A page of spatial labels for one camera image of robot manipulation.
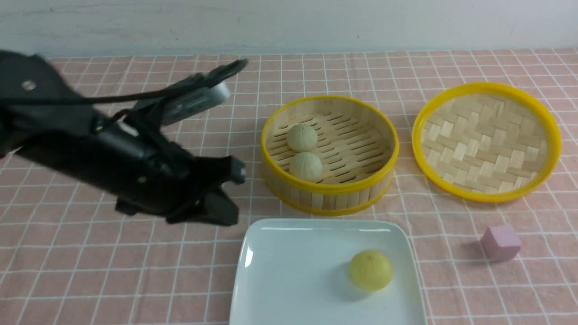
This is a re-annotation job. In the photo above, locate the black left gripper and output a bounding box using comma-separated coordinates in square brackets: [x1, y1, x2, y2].
[93, 111, 246, 227]

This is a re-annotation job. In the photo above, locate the white steamed bun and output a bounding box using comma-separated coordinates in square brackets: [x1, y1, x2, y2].
[289, 152, 323, 183]
[286, 124, 318, 153]

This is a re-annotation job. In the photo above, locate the yellow steamed bun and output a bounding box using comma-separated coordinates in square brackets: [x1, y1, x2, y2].
[349, 250, 393, 292]

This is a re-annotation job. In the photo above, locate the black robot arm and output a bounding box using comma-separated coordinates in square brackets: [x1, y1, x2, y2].
[1, 50, 248, 226]

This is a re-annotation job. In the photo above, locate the white square plate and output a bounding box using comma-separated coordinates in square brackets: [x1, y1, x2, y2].
[229, 218, 428, 325]

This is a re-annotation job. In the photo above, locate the bamboo steamer basket yellow rim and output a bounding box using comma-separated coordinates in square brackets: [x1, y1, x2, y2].
[260, 95, 399, 216]

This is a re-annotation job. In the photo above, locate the pink checkered tablecloth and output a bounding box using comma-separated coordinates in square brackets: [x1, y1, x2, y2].
[0, 49, 577, 325]

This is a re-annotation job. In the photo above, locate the woven bamboo steamer lid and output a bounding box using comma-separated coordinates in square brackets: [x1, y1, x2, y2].
[411, 82, 562, 203]

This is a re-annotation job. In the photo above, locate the pink cube block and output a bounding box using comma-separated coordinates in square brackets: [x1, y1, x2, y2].
[480, 224, 522, 261]

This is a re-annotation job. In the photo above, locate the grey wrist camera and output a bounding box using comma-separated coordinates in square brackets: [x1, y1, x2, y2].
[133, 82, 231, 127]

